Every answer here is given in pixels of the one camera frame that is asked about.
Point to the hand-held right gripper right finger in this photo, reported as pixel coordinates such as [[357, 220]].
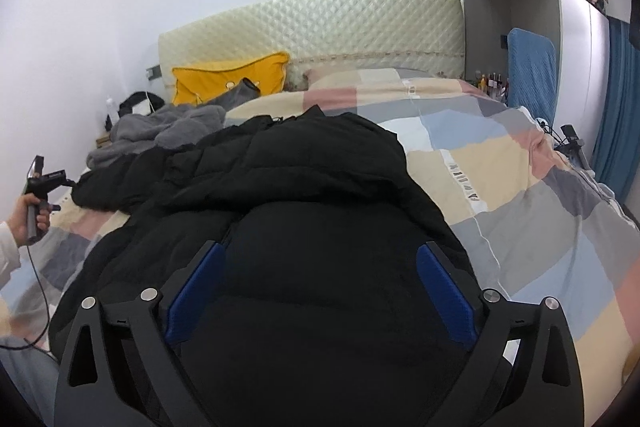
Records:
[[446, 296]]

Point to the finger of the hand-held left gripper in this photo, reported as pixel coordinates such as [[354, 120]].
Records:
[[68, 181]]

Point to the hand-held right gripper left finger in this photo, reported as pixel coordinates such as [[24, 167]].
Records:
[[192, 294]]

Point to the black puffer jacket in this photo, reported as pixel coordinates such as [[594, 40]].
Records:
[[300, 187]]

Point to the person's left forearm white sleeve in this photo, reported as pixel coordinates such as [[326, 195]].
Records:
[[7, 257]]

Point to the person's left hand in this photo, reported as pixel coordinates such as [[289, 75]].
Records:
[[22, 219]]

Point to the grey fleece garment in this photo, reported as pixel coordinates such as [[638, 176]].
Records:
[[150, 132]]

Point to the black bag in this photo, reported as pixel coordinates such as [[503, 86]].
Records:
[[136, 102]]

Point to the pastel checked duvet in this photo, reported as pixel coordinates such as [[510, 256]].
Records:
[[500, 187]]

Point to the person's grey trouser leg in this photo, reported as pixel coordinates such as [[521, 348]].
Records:
[[25, 382]]

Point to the yellow pillow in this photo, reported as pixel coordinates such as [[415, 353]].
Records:
[[215, 82]]

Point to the dark grey rolled cloth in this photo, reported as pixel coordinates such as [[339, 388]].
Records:
[[234, 94]]

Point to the group of small bottles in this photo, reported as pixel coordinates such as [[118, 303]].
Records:
[[490, 83]]

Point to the blue towel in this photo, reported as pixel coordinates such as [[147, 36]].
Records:
[[532, 72]]

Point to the blue curtain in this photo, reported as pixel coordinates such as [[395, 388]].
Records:
[[619, 107]]

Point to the cream quilted headboard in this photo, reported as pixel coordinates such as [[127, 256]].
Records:
[[320, 27]]

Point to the black camera on stand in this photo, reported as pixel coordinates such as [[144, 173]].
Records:
[[571, 138]]

